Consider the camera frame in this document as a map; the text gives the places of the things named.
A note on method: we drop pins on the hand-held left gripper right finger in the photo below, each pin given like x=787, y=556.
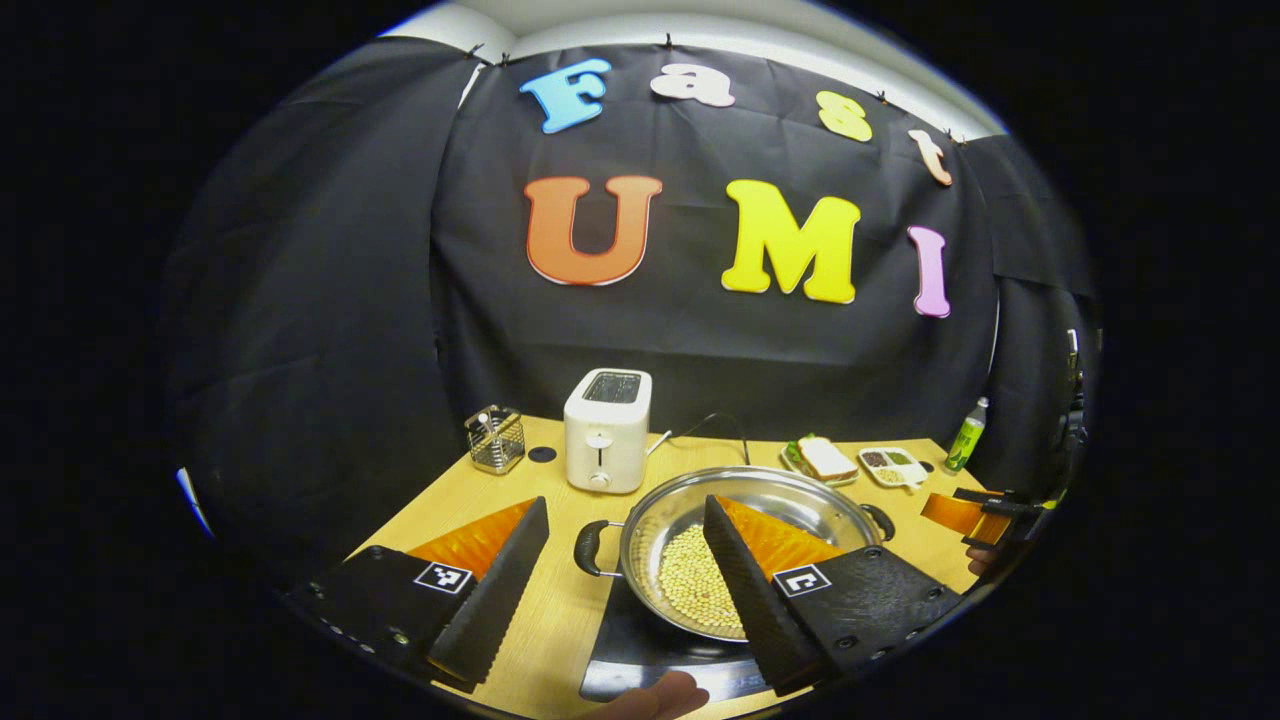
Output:
x=755, y=610

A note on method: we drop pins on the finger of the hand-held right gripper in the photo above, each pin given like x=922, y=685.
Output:
x=1000, y=503
x=960, y=515

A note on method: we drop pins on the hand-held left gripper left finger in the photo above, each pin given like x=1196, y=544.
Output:
x=500, y=600

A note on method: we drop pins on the pile of soybeans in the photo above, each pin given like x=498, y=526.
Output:
x=690, y=580

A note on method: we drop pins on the black induction cooktop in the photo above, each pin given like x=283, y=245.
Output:
x=625, y=650

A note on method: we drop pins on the stainless steel pot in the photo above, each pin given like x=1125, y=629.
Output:
x=660, y=510

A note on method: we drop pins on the green drink bottle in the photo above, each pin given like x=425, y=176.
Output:
x=965, y=445

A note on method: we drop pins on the white divided bean tray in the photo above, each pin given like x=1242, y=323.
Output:
x=905, y=470

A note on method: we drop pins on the small sandwich plate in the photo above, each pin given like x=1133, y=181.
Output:
x=845, y=480

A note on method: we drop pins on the sandwich with lettuce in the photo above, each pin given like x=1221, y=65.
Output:
x=825, y=458

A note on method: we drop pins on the black table grommet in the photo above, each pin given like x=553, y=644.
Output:
x=542, y=454

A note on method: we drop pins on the white toaster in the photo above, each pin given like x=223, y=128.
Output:
x=605, y=430

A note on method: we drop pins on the black backdrop cloth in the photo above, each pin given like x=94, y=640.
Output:
x=700, y=340

